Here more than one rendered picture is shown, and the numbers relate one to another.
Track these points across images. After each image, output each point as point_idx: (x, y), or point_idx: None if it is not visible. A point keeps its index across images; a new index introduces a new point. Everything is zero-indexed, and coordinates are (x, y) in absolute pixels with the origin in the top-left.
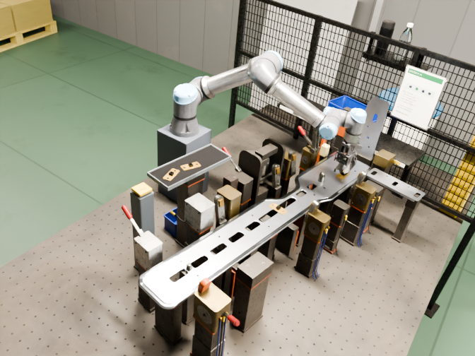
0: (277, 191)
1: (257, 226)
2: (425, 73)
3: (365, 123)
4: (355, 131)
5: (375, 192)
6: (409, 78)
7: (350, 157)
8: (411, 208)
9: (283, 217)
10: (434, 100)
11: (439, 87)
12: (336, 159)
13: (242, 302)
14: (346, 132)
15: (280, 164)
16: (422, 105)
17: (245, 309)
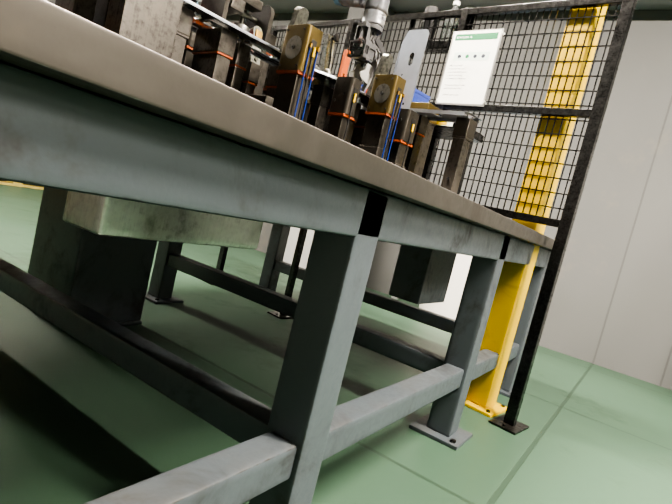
0: (253, 68)
1: (200, 45)
2: (476, 33)
3: (399, 71)
4: (376, 1)
5: (404, 84)
6: (457, 47)
7: (370, 46)
8: (462, 134)
9: (245, 34)
10: (489, 62)
11: (494, 43)
12: (350, 54)
13: (115, 20)
14: (365, 9)
15: (264, 37)
16: (475, 74)
17: (116, 33)
